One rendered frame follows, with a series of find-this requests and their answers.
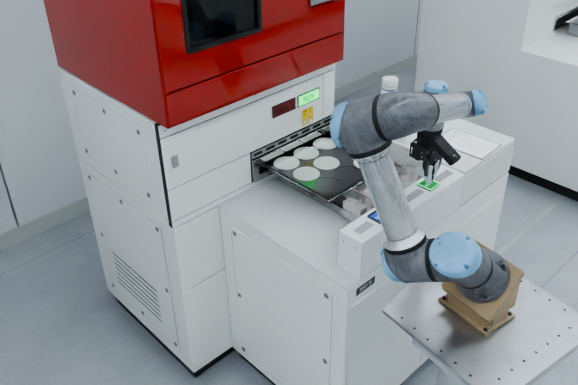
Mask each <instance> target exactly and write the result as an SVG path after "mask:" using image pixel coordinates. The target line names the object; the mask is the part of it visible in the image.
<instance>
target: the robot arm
mask: <svg viewBox="0 0 578 385"><path fill-rule="evenodd" d="M448 88H449V87H448V84H447V83H446V82H443V81H440V80H430V81H427V82H426V83H425V85H424V89H423V92H388V93H383V94H380V95H373V96H368V97H364V98H359V99H356V100H354V99H352V100H349V101H345V102H343V103H340V104H338V105H337V106H336V107H335V109H334V110H333V112H332V114H331V119H330V134H331V137H332V140H333V142H334V144H335V146H337V147H338V148H341V149H347V153H348V155H349V157H350V158H351V159H353V160H355V161H357V162H358V164H359V166H360V170H361V173H362V175H363V177H364V180H365V182H366V186H367V188H368V191H369V193H370V195H371V198H372V202H373V204H374V206H375V209H376V211H377V213H378V217H379V220H380V222H381V224H382V227H383V229H384V233H385V235H386V237H385V238H384V241H383V246H382V247H381V250H380V257H381V258H382V259H381V265H382V267H383V269H384V272H385V274H386V275H387V277H388V278H390V279H391V280H393V281H395V282H403V283H406V284H407V283H424V282H454V283H455V284H456V286H457V288H458V290H459V292H460V293H461V294H462V295H463V296H465V297H466V298H468V299H469V300H471V301H472V302H474V303H491V302H493V301H495V300H497V299H498V298H500V297H501V296H502V295H503V294H504V293H505V291H506V290H507V287H508V286H509V283H510V277H511V275H510V269H509V266H508V264H507V262H506V261H505V260H504V259H503V258H502V257H501V256H500V255H499V254H498V253H497V252H495V251H493V250H490V249H487V248H481V247H480V246H479V245H478V244H477V243H476V242H475V241H474V240H473V239H472V238H470V237H469V236H467V235H465V234H462V233H459V232H454V231H451V232H446V233H444V234H441V235H439V237H438V238H431V239H428V238H427V237H426V234H425V231H424V229H423V228H421V227H419V226H416V224H415V220H414V217H413V215H412V212H411V209H410V207H409V203H408V200H407V198H406V195H405V193H404V190H403V186H402V184H401V181H400V179H399V176H398V173H397V170H396V167H395V164H394V162H393V160H392V157H391V154H390V151H389V149H390V147H391V145H392V140H396V139H399V138H404V137H407V136H409V135H412V134H415V133H417V138H416V139H414V141H413V142H411V143H410V151H409V156H411V157H413V158H414V159H416V160H417V161H420V160H422V161H423V162H422V163H421V166H420V167H416V168H415V171H416V173H417V174H419V175H420V176H421V177H423V178H424V180H425V182H426V184H427V185H430V184H431V183H432V181H433V180H434V177H435V175H436V174H437V172H438V170H439V168H440V164H441V161H442V158H443V159H444V160H445V161H446V162H447V163H448V164H449V165H450V166H451V165H453V164H455V163H456V162H457V161H458V160H460V158H461V155H460V154H459V153H458V152H457V151H456V150H455V149H454V148H453V147H452V146H451V145H450V144H449V143H448V142H447V141H446V139H445V138H444V137H443V136H442V135H441V133H442V132H443V128H444V124H445V122H447V121H451V120H455V119H464V118H469V117H476V116H478V115H483V114H485V113H486V112H487V109H488V102H487V97H486V94H485V93H484V92H483V91H482V90H481V89H475V90H470V91H465V92H457V93H448ZM416 141H417V142H416ZM411 147H413V149H412V154H411Z"/></svg>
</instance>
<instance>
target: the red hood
mask: <svg viewBox="0 0 578 385"><path fill-rule="evenodd" d="M43 1H44V4H45V8H46V15H47V20H48V23H49V28H50V31H51V35H52V42H53V46H54V50H55V54H56V58H57V61H58V66H59V67H61V68H62V69H64V70H67V71H68V72H70V73H71V74H73V75H74V76H77V77H79V78H80V79H82V80H84V81H85V82H87V83H89V84H91V85H92V86H94V87H96V88H97V89H99V90H101V91H102V92H104V93H106V94H108V95H110V96H112V97H113V98H114V99H116V100H118V101H120V102H122V103H124V104H126V105H127V106H129V107H131V108H132V109H134V110H136V111H138V112H139V113H142V114H143V115H144V116H146V117H148V118H149V119H152V120H154V121H155V122H157V123H158V124H160V125H162V126H164V127H166V128H167V129H169V128H171V127H174V126H177V125H180V124H182V123H185V122H187V121H189V120H191V119H195V118H198V117H199V116H202V115H204V114H207V113H210V112H212V111H215V110H217V109H220V108H222V107H226V106H228V105H230V104H232V103H235V102H237V101H240V100H243V99H245V98H248V97H250V96H252V95H256V94H258V93H261V92H263V91H265V90H268V89H271V88H273V87H276V86H278V85H281V84H282V83H286V82H289V81H291V80H293V79H295V78H298V77H300V76H304V75H306V74H309V73H311V72H313V71H315V70H319V69H322V68H323V67H326V66H328V65H331V64H334V63H336V62H339V61H341V60H343V49H344V21H345V0H43Z"/></svg>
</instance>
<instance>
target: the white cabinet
mask: <svg viewBox="0 0 578 385"><path fill-rule="evenodd" d="M507 177H508V172H506V173H505V174H504V175H502V176H501V177H500V178H498V179H497V180H495V181H494V182H492V183H491V184H490V185H488V186H486V187H485V188H484V189H483V190H482V191H481V192H479V193H477V194H476V195H475V196H473V197H472V198H470V199H469V200H467V201H466V202H465V203H463V204H462V205H460V206H459V207H460V208H459V209H457V210H456V211H454V212H453V213H452V214H451V215H450V216H448V217H446V218H445V219H444V220H442V221H441V222H440V223H438V224H436V225H435V226H434V227H432V228H431V229H430V230H429V231H427V232H426V233H425V234H426V237H427V238H428V239H431V238H438V237H439V235H441V234H444V233H446V232H451V231H454V232H459V233H462V234H465V235H467V236H469V237H470V238H472V239H473V240H474V241H478V242H479V243H481V244H483V245H484V246H485V247H486V248H488V249H490V250H493V251H494V246H495V238H496V233H497V229H498V224H499V220H500V215H501V208H502V203H503V199H504V194H505V190H506V185H507ZM220 216H221V225H222V235H223V244H224V262H225V272H226V282H227V291H228V300H229V310H230V319H231V337H232V347H233V348H234V349H236V350H237V351H238V352H239V355H240V356H241V357H242V358H243V359H244V360H245V361H247V362H248V363H249V364H250V365H251V366H252V367H254V368H255V369H256V370H257V371H258V372H260V373H261V374H262V375H263V376H264V377H265V378H267V379H268V380H269V381H270V382H271V383H272V384H273V385H400V384H401V383H402V382H404V381H405V380H406V379H407V378H408V377H409V376H410V375H411V374H412V373H413V372H414V371H415V370H417V369H418V368H419V367H420V366H421V365H422V364H423V363H424V362H425V361H426V360H427V359H428V358H429V357H427V356H426V355H425V354H424V353H423V352H422V351H420V350H419V349H418V348H417V347H416V346H414V345H413V344H412V339H413V338H411V337H410V336H409V335H408V334H407V333H405V332H404V331H403V330H402V329H401V328H400V327H399V326H398V325H397V324H396V323H395V322H393V321H392V320H391V319H390V318H389V317H387V316H386V315H385V314H384V313H383V309H384V308H385V307H386V306H387V305H388V304H389V303H390V302H391V301H392V300H393V299H394V298H395V297H396V296H397V295H398V294H399V293H400V292H401V291H402V290H403V289H404V288H405V287H406V286H407V285H408V284H409V283H407V284H406V283H403V282H395V281H393V280H391V279H390V278H388V277H387V275H386V274H385V272H384V269H383V267H382V265H381V266H379V267H378V268H376V269H375V270H374V271H372V272H370V273H369V274H368V275H366V276H365V277H364V278H362V279H361V280H360V281H359V282H357V283H356V284H354V285H353V286H351V287H350V288H349V289H347V290H346V289H345V288H343V287H342V286H340V285H338V284H337V283H336V282H334V281H333V280H331V279H330V278H328V277H326V276H325V275H323V274H322V273H320V272H319V271H317V270H316V269H314V268H313V267H311V266H309V265H308V264H306V263H305V262H303V261H302V260H301V259H299V258H298V257H296V256H294V255H293V254H291V253H289V252H288V251H286V250H285V249H284V248H282V247H281V246H279V245H278V244H276V243H275V242H273V241H271V240H269V239H268V238H267V237H266V236H264V235H262V234H261V233H259V232H258V231H256V230H255V229H253V228H251V227H249V226H248V225H247V224H246V223H244V222H242V221H241V220H239V219H238V218H236V217H234V216H233V215H231V214H230V213H229V212H227V211H225V210H224V209H222V208H221V207H220Z"/></svg>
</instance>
